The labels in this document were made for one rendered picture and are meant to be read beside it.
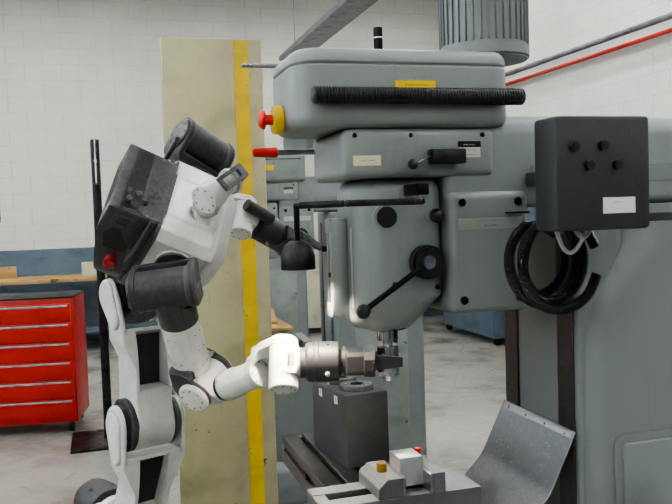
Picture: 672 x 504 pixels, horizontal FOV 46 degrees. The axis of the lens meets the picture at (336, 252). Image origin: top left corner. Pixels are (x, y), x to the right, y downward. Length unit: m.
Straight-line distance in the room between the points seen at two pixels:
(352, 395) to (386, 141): 0.71
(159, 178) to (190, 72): 1.56
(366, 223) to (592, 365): 0.57
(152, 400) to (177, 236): 0.54
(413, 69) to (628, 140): 0.44
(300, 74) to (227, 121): 1.84
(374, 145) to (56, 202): 9.18
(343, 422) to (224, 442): 1.52
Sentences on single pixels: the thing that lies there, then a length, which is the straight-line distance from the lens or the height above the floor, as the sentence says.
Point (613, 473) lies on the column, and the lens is 1.86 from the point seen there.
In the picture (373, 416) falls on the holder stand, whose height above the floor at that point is 1.04.
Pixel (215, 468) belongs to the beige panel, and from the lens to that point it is 3.55.
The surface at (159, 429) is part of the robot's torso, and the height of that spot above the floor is 1.00.
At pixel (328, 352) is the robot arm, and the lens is 1.73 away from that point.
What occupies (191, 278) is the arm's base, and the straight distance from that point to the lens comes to 1.75.
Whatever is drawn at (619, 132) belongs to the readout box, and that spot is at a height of 1.69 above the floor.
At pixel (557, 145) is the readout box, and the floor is 1.67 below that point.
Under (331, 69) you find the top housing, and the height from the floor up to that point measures 1.84.
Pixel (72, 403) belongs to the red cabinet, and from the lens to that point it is 6.24.
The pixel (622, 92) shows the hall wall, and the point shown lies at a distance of 8.18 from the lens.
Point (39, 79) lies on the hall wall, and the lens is 10.80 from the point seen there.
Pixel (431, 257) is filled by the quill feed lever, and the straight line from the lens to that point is 1.64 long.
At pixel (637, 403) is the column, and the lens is 1.86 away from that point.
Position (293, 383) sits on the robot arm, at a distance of 1.73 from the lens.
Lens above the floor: 1.57
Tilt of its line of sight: 3 degrees down
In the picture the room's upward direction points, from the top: 2 degrees counter-clockwise
